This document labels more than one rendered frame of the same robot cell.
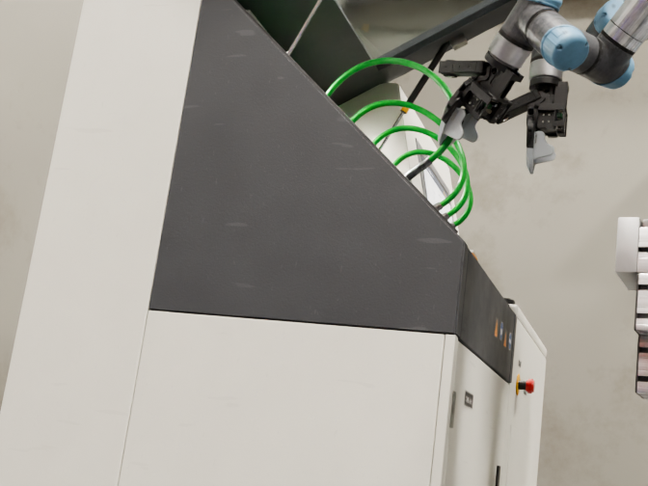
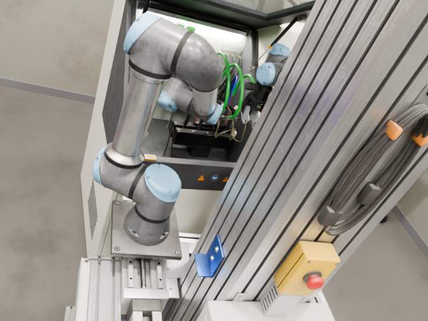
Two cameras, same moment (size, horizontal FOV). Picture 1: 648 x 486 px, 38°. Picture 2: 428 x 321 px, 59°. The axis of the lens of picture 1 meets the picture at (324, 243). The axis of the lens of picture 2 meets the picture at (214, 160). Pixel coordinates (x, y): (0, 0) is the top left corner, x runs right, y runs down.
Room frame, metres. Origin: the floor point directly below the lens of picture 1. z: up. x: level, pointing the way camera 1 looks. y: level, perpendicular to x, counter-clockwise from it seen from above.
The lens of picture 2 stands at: (0.79, -1.28, 1.98)
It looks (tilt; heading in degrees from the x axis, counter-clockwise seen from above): 34 degrees down; 37
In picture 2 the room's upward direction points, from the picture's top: 24 degrees clockwise
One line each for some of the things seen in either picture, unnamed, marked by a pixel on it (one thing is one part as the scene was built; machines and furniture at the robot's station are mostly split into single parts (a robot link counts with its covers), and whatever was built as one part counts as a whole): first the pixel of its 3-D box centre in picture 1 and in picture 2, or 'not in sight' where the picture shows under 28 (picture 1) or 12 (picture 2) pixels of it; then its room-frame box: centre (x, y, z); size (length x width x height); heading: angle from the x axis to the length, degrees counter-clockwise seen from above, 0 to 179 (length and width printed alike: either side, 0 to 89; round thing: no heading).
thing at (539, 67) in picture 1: (546, 75); not in sight; (1.99, -0.45, 1.46); 0.08 x 0.08 x 0.05
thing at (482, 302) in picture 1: (480, 323); (190, 174); (1.90, -0.34, 0.87); 0.62 x 0.04 x 0.16; 160
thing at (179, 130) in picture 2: not in sight; (200, 140); (2.10, -0.15, 0.91); 0.34 x 0.10 x 0.15; 160
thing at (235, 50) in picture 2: not in sight; (225, 71); (2.30, 0.05, 1.20); 0.13 x 0.03 x 0.31; 160
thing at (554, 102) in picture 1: (547, 108); (260, 95); (1.99, -0.45, 1.38); 0.09 x 0.08 x 0.12; 70
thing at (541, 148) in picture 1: (540, 150); (246, 116); (1.97, -0.44, 1.28); 0.06 x 0.03 x 0.09; 70
